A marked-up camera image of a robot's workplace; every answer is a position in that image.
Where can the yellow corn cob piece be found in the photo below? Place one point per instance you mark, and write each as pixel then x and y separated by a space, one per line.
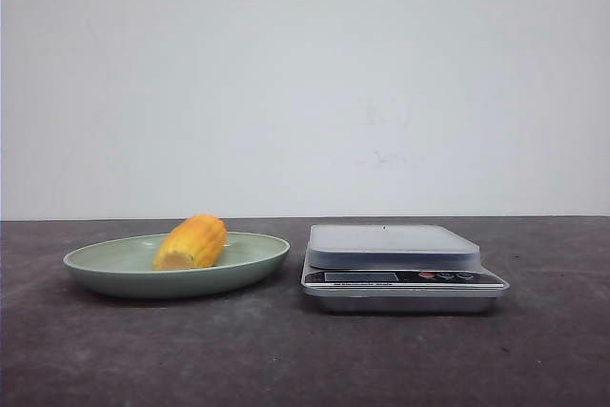
pixel 195 243

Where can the silver digital kitchen scale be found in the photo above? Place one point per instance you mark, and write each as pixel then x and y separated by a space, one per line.
pixel 386 268

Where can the green plate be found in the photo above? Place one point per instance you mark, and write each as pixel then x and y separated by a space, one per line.
pixel 124 267

